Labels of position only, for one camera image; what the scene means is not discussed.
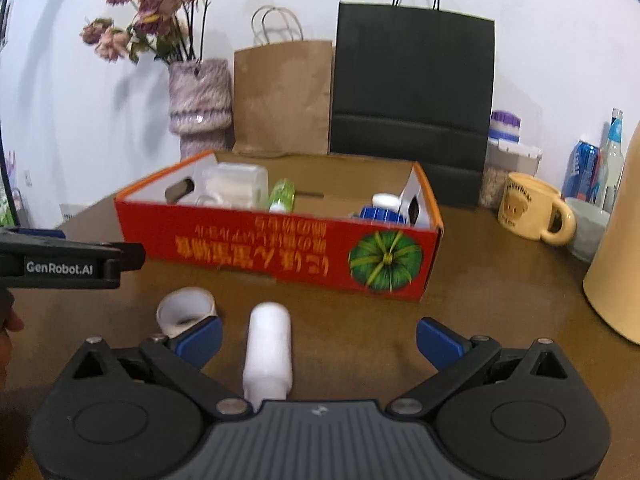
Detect yellow bear mug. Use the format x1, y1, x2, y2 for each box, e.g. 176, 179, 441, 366
497, 172, 577, 247

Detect clear glass bottle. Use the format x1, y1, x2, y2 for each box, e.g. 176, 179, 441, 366
595, 108, 626, 213

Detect translucent white cylinder cap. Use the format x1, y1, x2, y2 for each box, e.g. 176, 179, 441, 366
156, 287, 217, 340

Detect pale grey cup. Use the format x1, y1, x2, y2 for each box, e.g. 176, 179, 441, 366
562, 197, 612, 263

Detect brown paper bag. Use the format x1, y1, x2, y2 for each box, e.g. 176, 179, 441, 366
232, 6, 335, 157

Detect translucent white plastic container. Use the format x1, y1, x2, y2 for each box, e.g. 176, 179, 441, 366
196, 164, 269, 209

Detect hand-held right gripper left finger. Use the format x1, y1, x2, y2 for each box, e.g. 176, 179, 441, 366
65, 316, 253, 417

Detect person's left hand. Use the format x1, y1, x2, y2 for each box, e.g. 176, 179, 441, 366
0, 305, 25, 388

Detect red cardboard box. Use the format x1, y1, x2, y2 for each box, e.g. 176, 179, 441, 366
114, 150, 445, 303

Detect clear seed container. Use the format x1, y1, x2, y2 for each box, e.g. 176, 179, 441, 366
481, 139, 543, 208

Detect white plastic bottle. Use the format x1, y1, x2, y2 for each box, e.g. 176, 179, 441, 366
242, 302, 294, 408

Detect mottled pink ceramic vase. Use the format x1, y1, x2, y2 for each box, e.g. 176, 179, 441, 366
167, 58, 233, 161

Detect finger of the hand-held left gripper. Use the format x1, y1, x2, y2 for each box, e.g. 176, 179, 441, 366
0, 228, 67, 242
0, 240, 147, 272

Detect purple lid jar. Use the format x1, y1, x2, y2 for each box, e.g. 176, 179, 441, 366
487, 110, 522, 143

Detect blue drink can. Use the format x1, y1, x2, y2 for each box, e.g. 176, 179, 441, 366
561, 140, 601, 203

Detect green spray bottle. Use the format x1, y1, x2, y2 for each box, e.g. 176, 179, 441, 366
269, 178, 297, 213

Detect dried rose bouquet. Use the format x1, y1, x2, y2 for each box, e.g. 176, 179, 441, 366
80, 0, 213, 66

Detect black paper bag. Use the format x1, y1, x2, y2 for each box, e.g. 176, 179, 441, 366
327, 0, 496, 211

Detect yellow thermos jug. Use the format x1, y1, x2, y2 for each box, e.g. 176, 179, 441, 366
582, 120, 640, 346

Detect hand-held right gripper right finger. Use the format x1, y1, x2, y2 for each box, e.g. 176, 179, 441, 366
384, 316, 576, 417

